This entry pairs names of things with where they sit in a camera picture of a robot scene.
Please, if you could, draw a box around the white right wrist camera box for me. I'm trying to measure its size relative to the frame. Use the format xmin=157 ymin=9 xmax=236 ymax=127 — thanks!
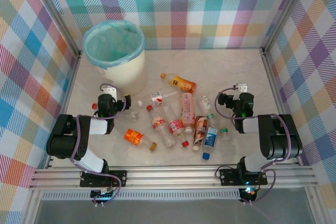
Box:
xmin=234 ymin=82 xmax=249 ymax=94

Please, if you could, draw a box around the aluminium frame post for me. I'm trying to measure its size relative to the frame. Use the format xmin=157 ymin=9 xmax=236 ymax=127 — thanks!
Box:
xmin=261 ymin=0 xmax=314 ymax=53
xmin=25 ymin=0 xmax=82 ymax=59

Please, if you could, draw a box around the pink drink bottle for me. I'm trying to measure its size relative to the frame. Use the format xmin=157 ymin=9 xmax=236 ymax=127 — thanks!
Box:
xmin=180 ymin=92 xmax=195 ymax=134

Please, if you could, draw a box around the orange label bottle brown cap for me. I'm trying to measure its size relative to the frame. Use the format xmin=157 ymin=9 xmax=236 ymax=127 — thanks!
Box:
xmin=124 ymin=128 xmax=158 ymax=153

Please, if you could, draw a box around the cream bin with teal liner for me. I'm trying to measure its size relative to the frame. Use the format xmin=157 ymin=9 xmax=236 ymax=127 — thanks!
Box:
xmin=82 ymin=20 xmax=146 ymax=70

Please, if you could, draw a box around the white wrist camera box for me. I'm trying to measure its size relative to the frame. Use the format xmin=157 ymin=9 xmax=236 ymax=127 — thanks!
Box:
xmin=103 ymin=85 xmax=118 ymax=99
xmin=234 ymin=82 xmax=249 ymax=94

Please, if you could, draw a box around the blue label water bottle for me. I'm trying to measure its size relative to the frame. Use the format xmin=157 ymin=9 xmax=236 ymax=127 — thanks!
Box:
xmin=201 ymin=126 xmax=219 ymax=161

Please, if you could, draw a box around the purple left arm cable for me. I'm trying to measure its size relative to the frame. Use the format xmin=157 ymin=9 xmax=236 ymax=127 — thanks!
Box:
xmin=69 ymin=83 xmax=126 ymax=207

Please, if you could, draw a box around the clear bottle red-white label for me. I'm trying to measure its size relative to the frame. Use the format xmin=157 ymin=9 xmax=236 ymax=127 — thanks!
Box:
xmin=138 ymin=90 xmax=180 ymax=106

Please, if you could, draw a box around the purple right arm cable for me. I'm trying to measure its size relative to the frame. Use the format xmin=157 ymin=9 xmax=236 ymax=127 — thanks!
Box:
xmin=214 ymin=87 xmax=292 ymax=205

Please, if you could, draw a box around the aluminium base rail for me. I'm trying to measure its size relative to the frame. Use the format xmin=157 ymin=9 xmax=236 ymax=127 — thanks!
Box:
xmin=28 ymin=165 xmax=320 ymax=191

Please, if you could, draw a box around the aluminium side frame rail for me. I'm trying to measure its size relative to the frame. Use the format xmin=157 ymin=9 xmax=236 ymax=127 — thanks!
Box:
xmin=44 ymin=52 xmax=82 ymax=169
xmin=261 ymin=47 xmax=301 ymax=166

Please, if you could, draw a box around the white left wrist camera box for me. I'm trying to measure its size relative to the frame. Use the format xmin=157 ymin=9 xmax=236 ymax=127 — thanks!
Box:
xmin=103 ymin=85 xmax=118 ymax=99

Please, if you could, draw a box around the yellow-orange juice bottle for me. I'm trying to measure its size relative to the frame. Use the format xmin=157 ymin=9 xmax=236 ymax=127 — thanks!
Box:
xmin=160 ymin=72 xmax=197 ymax=95

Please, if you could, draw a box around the translucent bottle green neck ring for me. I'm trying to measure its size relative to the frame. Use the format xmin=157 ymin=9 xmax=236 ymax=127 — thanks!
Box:
xmin=218 ymin=119 xmax=232 ymax=142

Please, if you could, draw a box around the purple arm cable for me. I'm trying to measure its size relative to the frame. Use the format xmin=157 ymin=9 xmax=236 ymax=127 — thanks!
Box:
xmin=214 ymin=87 xmax=292 ymax=205
xmin=69 ymin=83 xmax=126 ymax=207

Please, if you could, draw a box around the brown coffee drink bottle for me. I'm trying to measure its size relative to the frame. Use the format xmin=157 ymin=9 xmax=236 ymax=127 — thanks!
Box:
xmin=193 ymin=115 xmax=209 ymax=152

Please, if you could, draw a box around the clear bottle red label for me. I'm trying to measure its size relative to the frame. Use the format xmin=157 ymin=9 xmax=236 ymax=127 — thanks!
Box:
xmin=145 ymin=104 xmax=178 ymax=149
xmin=161 ymin=102 xmax=190 ymax=148

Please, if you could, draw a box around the small clear bottle white label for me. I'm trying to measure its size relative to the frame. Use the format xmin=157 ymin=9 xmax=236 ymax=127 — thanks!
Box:
xmin=200 ymin=95 xmax=212 ymax=110

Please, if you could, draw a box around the grey slotted cable duct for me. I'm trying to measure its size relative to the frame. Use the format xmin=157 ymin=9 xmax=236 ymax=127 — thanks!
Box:
xmin=41 ymin=191 xmax=242 ymax=201

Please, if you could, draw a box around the clear bottle green cap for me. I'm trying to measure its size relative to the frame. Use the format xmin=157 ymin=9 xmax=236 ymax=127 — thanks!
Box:
xmin=206 ymin=113 xmax=220 ymax=130

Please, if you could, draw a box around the black controller board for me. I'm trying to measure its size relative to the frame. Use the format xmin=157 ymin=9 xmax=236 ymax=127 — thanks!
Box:
xmin=90 ymin=188 xmax=116 ymax=201
xmin=240 ymin=187 xmax=257 ymax=199

